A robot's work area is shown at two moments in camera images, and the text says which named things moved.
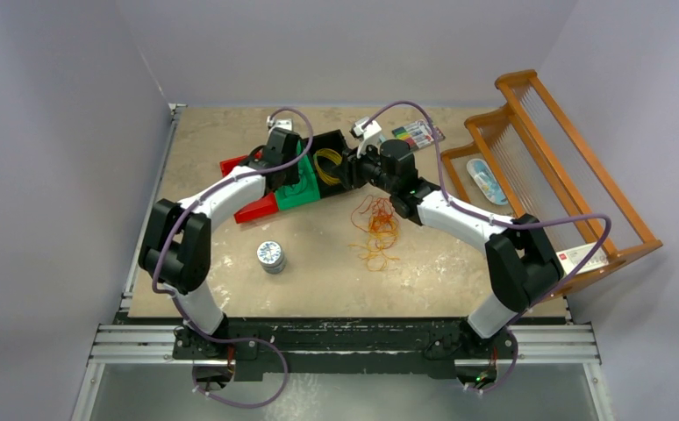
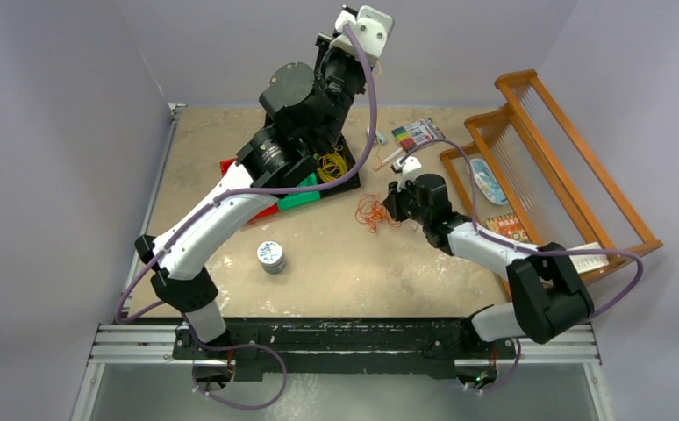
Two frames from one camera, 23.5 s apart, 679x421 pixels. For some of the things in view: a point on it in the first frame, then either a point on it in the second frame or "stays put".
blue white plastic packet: (487, 181) stays put
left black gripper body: (291, 176) → (340, 77)
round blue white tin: (271, 257) stays put
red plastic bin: (260, 208) stays put
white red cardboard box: (571, 258) stays put
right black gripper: (352, 165) → (393, 202)
